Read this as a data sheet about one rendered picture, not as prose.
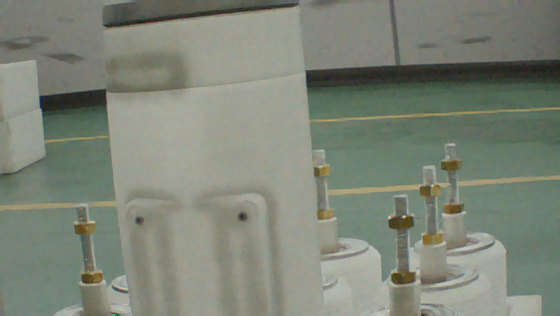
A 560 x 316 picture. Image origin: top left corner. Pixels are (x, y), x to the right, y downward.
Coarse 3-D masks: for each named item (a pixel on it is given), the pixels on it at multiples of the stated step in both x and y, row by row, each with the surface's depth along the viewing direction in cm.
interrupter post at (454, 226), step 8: (448, 216) 100; (456, 216) 100; (464, 216) 101; (448, 224) 101; (456, 224) 100; (464, 224) 101; (448, 232) 101; (456, 232) 100; (464, 232) 101; (448, 240) 101; (456, 240) 101; (464, 240) 101; (448, 248) 101; (456, 248) 101
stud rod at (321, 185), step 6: (318, 150) 104; (318, 156) 104; (318, 162) 104; (324, 162) 104; (318, 180) 104; (324, 180) 104; (318, 186) 104; (324, 186) 104; (318, 192) 104; (324, 192) 104; (318, 198) 104; (324, 198) 104; (318, 204) 104; (324, 204) 104
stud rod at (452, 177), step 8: (448, 144) 101; (448, 152) 100; (448, 176) 101; (456, 176) 101; (448, 184) 101; (456, 184) 101; (448, 192) 101; (456, 192) 101; (448, 200) 101; (456, 200) 101
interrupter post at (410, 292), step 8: (416, 280) 79; (392, 288) 78; (400, 288) 78; (408, 288) 78; (416, 288) 78; (392, 296) 78; (400, 296) 78; (408, 296) 78; (416, 296) 78; (392, 304) 79; (400, 304) 78; (408, 304) 78; (416, 304) 78; (392, 312) 79; (400, 312) 78; (408, 312) 78; (416, 312) 78
